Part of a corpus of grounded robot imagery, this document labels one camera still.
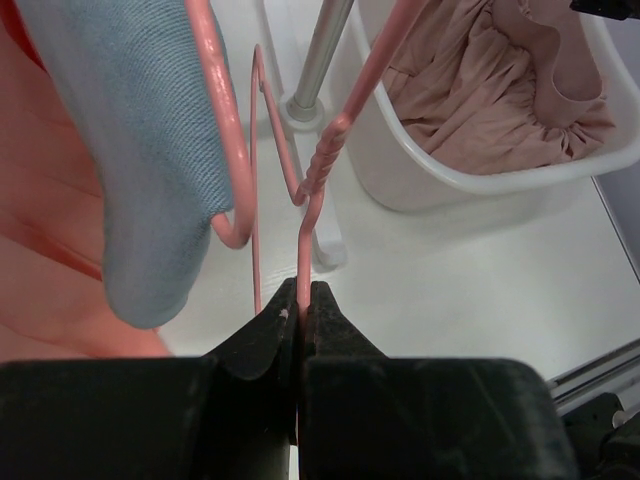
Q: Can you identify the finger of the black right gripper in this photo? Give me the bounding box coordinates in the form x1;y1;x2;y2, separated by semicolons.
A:
570;0;640;21

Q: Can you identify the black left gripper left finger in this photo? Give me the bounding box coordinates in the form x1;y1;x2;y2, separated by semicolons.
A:
1;279;298;479

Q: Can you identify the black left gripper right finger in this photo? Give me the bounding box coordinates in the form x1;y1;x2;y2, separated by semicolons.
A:
301;282;579;479

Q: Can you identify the dusty pink pleated skirt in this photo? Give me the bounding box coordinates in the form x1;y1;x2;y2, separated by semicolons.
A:
383;1;615;175

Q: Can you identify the coral orange skirt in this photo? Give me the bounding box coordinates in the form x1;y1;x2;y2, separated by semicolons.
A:
1;1;170;362

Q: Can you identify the blue denim skirt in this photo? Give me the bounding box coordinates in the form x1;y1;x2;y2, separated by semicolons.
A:
18;1;233;329

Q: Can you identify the pink hanger of denim skirt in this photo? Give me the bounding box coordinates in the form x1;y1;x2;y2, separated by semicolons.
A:
185;0;257;249

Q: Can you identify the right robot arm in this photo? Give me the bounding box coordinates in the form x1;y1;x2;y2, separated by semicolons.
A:
553;1;639;479

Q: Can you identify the white clothes rack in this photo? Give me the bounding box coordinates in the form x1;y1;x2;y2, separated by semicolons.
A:
257;0;359;266

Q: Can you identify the aluminium mounting rail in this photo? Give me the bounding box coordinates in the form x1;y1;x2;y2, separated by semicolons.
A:
547;340;639;415

